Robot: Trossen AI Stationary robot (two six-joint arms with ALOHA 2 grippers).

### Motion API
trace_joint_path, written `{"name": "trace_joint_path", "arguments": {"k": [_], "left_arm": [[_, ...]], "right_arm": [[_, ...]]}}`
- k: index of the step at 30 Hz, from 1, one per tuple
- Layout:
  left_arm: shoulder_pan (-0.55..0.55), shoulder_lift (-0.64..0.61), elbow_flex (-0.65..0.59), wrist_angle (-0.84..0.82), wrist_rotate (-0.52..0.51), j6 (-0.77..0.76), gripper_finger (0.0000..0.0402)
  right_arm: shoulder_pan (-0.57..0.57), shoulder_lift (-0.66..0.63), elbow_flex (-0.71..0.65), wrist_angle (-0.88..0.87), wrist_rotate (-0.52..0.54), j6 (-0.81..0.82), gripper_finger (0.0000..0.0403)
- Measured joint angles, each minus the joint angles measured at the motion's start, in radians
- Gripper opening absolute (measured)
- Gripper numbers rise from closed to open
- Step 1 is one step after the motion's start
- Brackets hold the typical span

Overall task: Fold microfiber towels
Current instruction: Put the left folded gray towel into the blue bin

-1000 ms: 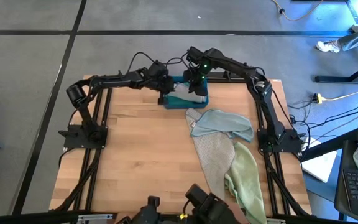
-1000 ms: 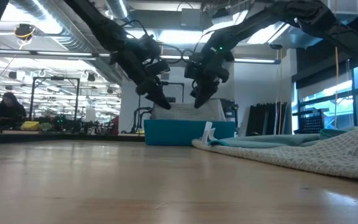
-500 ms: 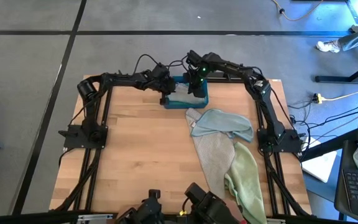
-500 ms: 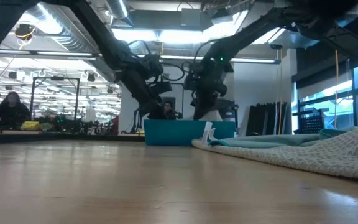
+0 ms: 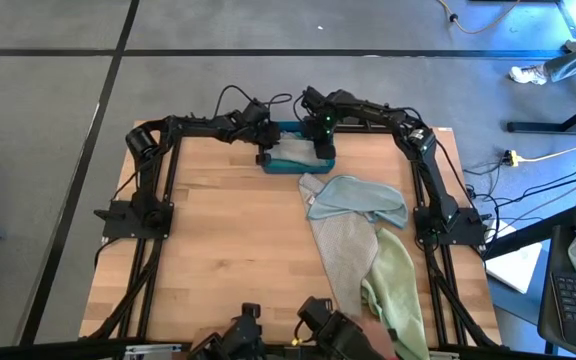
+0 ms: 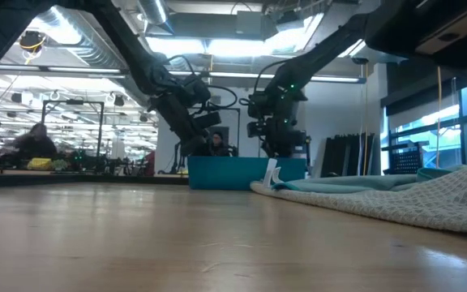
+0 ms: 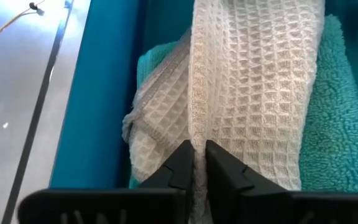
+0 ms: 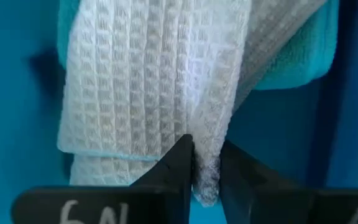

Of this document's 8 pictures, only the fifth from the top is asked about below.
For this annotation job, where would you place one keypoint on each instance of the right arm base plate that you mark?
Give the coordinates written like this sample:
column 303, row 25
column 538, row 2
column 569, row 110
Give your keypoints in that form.
column 473, row 232

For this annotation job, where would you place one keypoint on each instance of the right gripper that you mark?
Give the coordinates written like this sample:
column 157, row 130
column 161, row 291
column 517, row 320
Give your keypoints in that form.
column 324, row 122

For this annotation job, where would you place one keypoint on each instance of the person's hand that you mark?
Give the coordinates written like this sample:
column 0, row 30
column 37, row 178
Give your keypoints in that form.
column 378, row 340

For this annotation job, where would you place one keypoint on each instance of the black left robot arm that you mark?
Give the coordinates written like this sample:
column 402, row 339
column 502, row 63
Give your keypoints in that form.
column 145, row 180

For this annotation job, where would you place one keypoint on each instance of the green microfiber towel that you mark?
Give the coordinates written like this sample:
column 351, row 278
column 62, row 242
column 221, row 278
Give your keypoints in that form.
column 398, row 290

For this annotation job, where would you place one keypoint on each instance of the grey waffle towel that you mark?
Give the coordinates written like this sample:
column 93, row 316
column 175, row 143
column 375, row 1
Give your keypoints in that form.
column 343, row 260
column 293, row 152

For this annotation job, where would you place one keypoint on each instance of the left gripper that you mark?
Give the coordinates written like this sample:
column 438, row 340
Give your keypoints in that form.
column 263, row 130

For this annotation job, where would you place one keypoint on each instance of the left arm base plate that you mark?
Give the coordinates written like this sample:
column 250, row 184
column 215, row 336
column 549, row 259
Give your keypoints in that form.
column 118, row 227

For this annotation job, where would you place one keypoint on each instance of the silver rail bracket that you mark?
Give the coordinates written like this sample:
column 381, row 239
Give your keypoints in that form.
column 153, row 349
column 443, row 356

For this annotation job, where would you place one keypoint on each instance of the blue plastic bin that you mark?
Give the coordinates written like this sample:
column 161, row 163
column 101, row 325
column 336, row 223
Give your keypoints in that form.
column 298, row 170

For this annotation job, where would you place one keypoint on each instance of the black stand leg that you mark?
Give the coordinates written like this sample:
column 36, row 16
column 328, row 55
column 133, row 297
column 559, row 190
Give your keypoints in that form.
column 533, row 127

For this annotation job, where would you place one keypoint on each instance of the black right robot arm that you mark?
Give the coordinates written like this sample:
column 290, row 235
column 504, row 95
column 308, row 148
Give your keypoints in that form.
column 433, row 175

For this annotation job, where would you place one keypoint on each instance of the black table frame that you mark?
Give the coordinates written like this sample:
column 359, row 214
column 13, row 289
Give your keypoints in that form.
column 218, row 320

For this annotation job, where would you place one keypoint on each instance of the light blue microfiber towel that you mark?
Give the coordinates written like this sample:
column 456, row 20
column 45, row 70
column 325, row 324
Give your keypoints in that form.
column 358, row 197

